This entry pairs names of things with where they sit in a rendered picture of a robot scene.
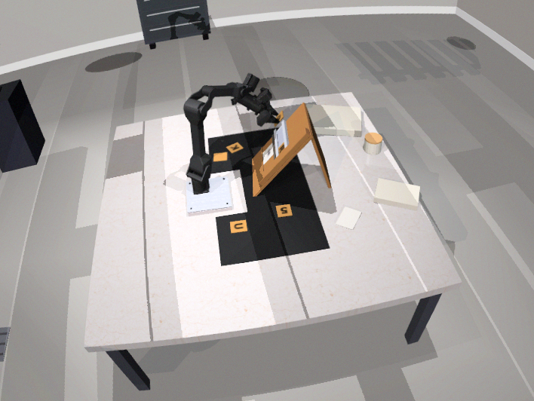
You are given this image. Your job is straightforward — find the white paper card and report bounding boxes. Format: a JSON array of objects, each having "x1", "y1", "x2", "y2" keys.
[{"x1": 336, "y1": 207, "x2": 362, "y2": 230}]

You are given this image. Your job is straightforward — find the white paper ticket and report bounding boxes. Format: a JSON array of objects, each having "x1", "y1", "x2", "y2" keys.
[{"x1": 262, "y1": 144, "x2": 273, "y2": 165}]

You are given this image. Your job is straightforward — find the cream rectangular block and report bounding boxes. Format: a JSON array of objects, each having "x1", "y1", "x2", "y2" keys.
[{"x1": 374, "y1": 178, "x2": 420, "y2": 211}]

